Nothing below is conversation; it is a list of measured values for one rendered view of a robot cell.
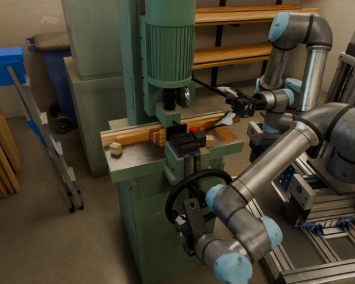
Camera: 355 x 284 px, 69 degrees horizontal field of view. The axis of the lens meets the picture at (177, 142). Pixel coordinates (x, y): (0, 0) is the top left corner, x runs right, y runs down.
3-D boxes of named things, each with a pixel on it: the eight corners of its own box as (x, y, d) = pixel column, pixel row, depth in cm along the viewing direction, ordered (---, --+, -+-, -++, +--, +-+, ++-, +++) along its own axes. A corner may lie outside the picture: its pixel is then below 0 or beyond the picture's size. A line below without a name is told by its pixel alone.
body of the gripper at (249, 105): (243, 100, 95) (269, 96, 99) (230, 93, 102) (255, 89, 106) (240, 119, 99) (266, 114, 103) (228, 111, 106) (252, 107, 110)
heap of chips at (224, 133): (223, 143, 115) (225, 138, 113) (210, 129, 124) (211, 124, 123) (240, 140, 118) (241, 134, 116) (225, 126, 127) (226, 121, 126)
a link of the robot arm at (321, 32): (334, 21, 111) (311, 133, 116) (307, 20, 113) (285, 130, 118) (345, 10, 99) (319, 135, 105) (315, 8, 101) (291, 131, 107)
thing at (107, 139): (102, 146, 110) (101, 137, 107) (102, 144, 112) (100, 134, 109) (223, 123, 130) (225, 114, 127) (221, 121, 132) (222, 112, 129)
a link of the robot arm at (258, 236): (253, 199, 69) (221, 221, 65) (287, 230, 61) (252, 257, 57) (253, 216, 74) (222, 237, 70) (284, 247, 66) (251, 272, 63)
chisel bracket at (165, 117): (165, 132, 112) (165, 115, 107) (155, 118, 122) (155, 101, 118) (181, 129, 114) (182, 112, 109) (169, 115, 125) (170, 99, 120)
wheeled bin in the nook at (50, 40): (53, 138, 275) (26, 44, 221) (48, 116, 314) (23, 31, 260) (112, 125, 301) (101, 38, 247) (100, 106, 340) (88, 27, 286)
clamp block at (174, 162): (175, 179, 99) (176, 160, 94) (163, 159, 109) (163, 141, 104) (209, 170, 104) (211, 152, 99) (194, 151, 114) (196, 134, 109)
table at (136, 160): (116, 200, 93) (114, 188, 90) (102, 153, 116) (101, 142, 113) (254, 163, 113) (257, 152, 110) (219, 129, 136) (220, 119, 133)
